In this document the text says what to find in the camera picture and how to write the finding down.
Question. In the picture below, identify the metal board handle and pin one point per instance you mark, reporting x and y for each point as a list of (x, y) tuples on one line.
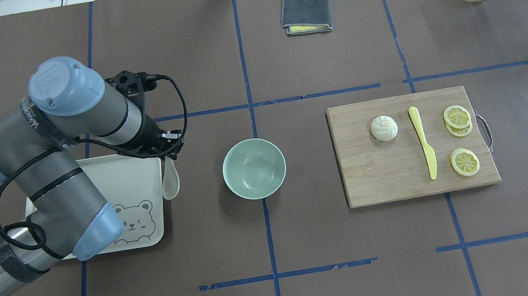
[(484, 129)]

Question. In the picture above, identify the upper lemon slice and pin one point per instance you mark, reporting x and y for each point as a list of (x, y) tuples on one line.
[(457, 117)]

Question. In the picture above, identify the white steamed bun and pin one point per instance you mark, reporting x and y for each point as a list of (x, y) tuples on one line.
[(384, 128)]

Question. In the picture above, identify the yellow plastic knife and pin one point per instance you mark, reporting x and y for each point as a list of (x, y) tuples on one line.
[(429, 152)]

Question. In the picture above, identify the single lemon slice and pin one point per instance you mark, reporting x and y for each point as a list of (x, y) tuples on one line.
[(464, 162)]

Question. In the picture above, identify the white ceramic spoon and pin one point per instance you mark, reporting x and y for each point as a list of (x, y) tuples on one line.
[(170, 179)]

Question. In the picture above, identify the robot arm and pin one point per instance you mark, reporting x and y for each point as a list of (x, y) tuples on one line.
[(67, 104)]

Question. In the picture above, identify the grey folded cloth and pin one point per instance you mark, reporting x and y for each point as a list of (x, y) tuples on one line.
[(302, 17)]

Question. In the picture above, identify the cream bear tray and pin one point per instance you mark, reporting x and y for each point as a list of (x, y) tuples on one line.
[(138, 205)]

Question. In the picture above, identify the lower stacked lemon slice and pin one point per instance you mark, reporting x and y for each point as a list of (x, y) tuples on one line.
[(459, 132)]

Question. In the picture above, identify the bamboo cutting board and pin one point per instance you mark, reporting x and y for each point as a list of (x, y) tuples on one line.
[(376, 171)]

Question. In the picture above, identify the green bowl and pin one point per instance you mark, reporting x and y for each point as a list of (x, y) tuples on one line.
[(254, 169)]

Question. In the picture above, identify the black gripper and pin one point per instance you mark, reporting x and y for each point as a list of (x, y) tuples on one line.
[(150, 132)]

